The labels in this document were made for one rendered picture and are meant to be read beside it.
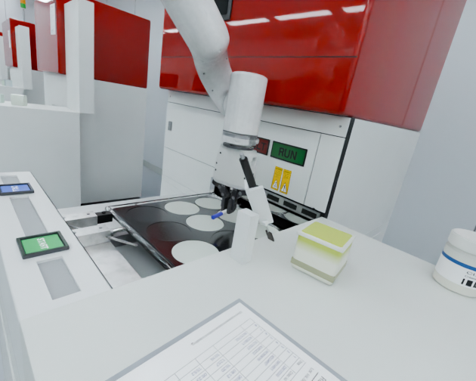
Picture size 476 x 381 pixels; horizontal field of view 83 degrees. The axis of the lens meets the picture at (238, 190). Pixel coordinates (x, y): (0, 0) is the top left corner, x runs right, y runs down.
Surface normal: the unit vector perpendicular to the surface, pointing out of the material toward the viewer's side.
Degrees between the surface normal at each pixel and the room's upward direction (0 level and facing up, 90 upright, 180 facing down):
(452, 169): 90
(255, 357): 0
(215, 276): 0
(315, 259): 90
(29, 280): 0
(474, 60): 90
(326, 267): 90
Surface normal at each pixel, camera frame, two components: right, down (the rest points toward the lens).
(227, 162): -0.51, 0.19
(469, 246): -0.75, 0.08
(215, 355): 0.16, -0.94
